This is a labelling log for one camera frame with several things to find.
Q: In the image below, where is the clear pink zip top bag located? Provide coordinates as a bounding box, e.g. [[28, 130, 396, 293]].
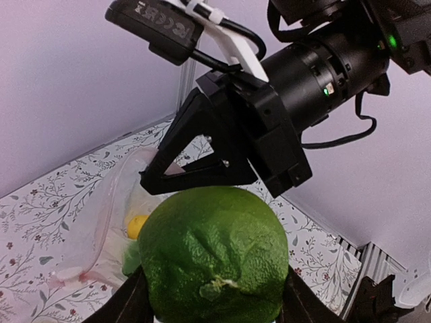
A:
[[50, 146, 189, 297]]

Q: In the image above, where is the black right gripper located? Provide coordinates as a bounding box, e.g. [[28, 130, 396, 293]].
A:
[[140, 33, 390, 196]]

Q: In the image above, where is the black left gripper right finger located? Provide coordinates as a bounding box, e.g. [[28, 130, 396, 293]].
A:
[[279, 266, 345, 323]]

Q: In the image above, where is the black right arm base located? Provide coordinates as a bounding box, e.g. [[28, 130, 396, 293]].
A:
[[346, 275, 411, 322]]

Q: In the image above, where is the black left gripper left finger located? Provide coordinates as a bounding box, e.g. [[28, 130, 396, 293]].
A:
[[83, 266, 154, 323]]

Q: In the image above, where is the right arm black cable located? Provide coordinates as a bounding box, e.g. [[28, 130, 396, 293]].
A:
[[301, 92, 378, 149]]

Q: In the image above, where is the green bok choy toy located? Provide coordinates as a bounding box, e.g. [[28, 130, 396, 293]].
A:
[[122, 240, 141, 277]]

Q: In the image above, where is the aluminium front rail frame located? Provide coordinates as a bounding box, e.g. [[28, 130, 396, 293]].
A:
[[316, 208, 431, 323]]

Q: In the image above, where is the dark green round fruit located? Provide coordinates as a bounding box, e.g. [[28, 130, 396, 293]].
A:
[[137, 186, 289, 322]]

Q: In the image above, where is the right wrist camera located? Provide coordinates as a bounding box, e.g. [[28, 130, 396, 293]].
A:
[[105, 1, 269, 82]]

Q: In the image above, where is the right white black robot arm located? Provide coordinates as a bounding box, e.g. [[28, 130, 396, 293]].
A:
[[140, 1, 430, 196]]

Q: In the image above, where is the floral white table mat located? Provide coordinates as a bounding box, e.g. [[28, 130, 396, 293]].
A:
[[1, 120, 361, 322]]

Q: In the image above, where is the yellow lemon toy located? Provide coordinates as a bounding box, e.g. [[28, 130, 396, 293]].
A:
[[127, 215, 149, 240]]

